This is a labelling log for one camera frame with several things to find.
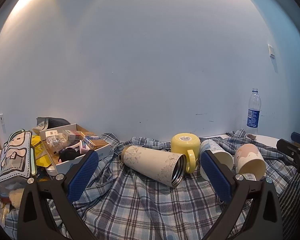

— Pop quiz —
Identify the pink and white mug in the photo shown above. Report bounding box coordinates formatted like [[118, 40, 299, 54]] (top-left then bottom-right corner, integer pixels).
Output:
[[234, 144, 266, 180]]

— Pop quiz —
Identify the blue plaid cloth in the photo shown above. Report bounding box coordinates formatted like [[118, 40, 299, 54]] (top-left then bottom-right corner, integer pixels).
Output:
[[5, 128, 298, 240]]

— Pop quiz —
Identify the white wall switch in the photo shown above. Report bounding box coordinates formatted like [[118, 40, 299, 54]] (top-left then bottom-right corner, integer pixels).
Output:
[[268, 45, 275, 59]]

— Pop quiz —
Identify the orange blue small carton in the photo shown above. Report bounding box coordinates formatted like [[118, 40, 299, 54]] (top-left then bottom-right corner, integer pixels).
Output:
[[83, 135, 108, 150]]

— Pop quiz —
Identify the clear plastic water bottle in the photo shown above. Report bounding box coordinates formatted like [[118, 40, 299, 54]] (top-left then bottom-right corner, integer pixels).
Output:
[[246, 88, 261, 134]]

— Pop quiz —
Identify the white cardboard box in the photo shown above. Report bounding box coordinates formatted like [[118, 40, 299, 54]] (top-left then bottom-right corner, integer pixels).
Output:
[[39, 123, 113, 177]]

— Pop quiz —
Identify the cream floral thermos flask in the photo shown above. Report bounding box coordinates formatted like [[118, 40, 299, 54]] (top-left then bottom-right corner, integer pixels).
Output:
[[121, 146, 186, 187]]

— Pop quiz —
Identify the small brown object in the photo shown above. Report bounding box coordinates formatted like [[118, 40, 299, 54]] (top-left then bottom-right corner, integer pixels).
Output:
[[247, 134, 256, 140]]

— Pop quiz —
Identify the black striped cloth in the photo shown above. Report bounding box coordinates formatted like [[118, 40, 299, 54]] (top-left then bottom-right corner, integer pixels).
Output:
[[279, 173, 300, 239]]

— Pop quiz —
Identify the yellow plastic mug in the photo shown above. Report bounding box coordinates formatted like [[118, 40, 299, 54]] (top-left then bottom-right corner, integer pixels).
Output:
[[171, 133, 200, 173]]

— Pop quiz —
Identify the white wall socket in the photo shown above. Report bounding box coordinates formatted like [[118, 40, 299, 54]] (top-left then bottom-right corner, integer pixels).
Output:
[[0, 113, 5, 126]]

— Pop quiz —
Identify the blue patterned paper cup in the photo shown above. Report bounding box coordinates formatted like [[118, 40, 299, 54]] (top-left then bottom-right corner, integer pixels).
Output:
[[199, 138, 234, 173]]

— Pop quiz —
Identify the yellow packet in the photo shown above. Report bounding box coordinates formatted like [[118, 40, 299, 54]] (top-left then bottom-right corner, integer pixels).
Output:
[[31, 135, 52, 168]]

